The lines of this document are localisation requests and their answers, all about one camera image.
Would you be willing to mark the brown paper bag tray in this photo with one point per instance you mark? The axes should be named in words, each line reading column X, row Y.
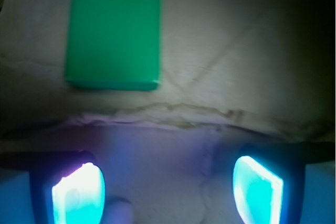
column 232, row 72

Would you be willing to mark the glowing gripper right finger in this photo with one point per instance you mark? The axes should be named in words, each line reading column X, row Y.
column 268, row 183

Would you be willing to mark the green rectangular block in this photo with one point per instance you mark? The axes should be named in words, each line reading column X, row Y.
column 114, row 44

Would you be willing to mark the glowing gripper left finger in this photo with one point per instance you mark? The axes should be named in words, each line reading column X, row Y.
column 66, row 187

